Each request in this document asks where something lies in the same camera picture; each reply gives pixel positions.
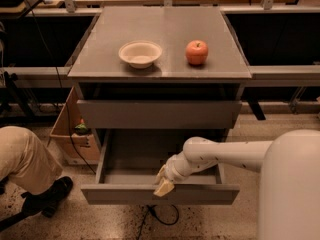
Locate green toy in box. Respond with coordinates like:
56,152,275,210
74,119,89,135

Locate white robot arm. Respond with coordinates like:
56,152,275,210
154,129,320,240

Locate person leg beige trousers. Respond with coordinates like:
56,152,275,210
0,126,62,195

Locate black chair leg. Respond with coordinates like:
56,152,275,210
0,212,27,232

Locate grey top drawer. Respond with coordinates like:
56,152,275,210
77,100,242,129

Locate cardboard box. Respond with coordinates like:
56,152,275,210
50,88,100,165

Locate grey drawer cabinet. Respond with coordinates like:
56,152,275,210
66,5,253,142

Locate black floor cable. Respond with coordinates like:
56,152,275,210
13,0,181,240

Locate white paper bowl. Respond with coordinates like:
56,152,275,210
118,41,162,69

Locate black shoe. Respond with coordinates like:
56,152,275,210
22,176,73,218

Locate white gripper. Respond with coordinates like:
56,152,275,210
153,152,217,197

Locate red apple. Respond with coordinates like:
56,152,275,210
185,40,209,66

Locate grey drawer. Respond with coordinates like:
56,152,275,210
81,129,240,205
77,100,242,129

